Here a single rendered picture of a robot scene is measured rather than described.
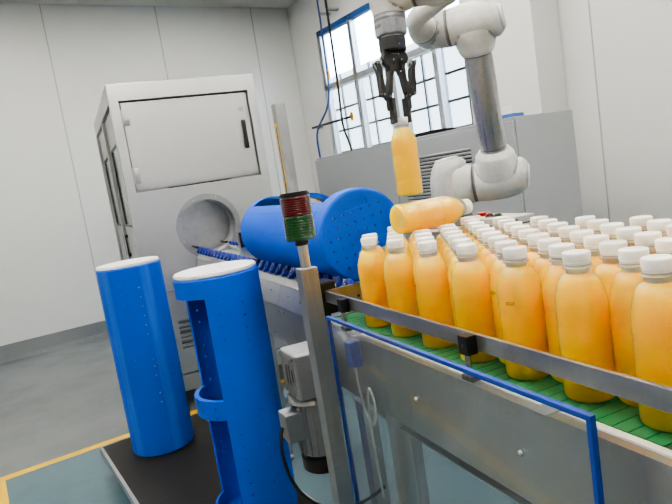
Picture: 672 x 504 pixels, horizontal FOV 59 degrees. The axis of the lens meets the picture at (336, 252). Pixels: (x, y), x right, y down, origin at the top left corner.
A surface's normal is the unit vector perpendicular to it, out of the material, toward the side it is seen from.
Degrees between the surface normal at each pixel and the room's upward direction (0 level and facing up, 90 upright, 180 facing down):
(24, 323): 90
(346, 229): 90
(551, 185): 90
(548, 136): 90
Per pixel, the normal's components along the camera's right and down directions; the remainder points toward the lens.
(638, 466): -0.90, 0.19
